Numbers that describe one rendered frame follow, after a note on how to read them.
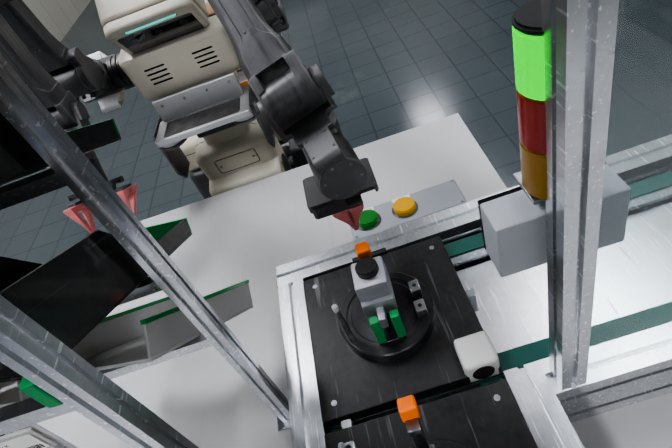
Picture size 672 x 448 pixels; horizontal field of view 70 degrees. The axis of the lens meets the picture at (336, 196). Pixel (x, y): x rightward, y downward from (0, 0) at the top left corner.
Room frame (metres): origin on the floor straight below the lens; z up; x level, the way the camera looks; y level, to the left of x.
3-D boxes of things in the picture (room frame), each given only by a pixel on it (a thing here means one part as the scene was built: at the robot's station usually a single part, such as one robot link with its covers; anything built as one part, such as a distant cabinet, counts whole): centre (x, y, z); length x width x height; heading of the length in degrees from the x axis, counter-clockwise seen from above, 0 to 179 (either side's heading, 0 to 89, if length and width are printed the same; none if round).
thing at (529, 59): (0.28, -0.18, 1.39); 0.05 x 0.05 x 0.05
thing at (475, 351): (0.31, -0.09, 0.97); 0.05 x 0.05 x 0.04; 84
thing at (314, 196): (0.54, -0.01, 1.17); 0.10 x 0.07 x 0.07; 85
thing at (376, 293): (0.41, 0.00, 1.06); 0.08 x 0.04 x 0.07; 172
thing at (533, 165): (0.28, -0.18, 1.29); 0.05 x 0.05 x 0.05
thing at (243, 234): (0.67, 0.13, 0.84); 0.90 x 0.70 x 0.03; 83
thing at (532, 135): (0.28, -0.18, 1.34); 0.05 x 0.05 x 0.05
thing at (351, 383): (0.42, 0.00, 0.96); 0.24 x 0.24 x 0.02; 84
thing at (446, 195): (0.62, -0.11, 0.93); 0.21 x 0.07 x 0.06; 84
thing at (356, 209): (0.54, 0.00, 1.09); 0.07 x 0.07 x 0.09; 85
